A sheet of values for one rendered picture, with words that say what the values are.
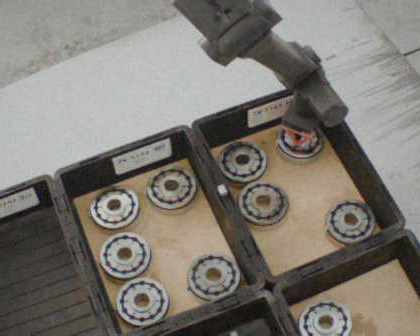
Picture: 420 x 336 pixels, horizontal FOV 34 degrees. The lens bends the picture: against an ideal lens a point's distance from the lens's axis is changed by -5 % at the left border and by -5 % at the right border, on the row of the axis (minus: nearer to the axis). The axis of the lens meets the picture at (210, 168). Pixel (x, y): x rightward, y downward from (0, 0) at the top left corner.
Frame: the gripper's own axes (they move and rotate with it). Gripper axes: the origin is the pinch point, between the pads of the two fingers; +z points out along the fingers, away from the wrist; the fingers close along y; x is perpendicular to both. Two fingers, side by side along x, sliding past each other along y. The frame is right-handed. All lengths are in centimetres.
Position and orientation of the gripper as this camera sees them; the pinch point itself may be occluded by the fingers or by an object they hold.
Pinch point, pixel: (302, 134)
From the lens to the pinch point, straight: 153.4
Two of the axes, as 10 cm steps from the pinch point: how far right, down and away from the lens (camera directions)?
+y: 4.8, -7.3, 5.0
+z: 0.1, 5.7, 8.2
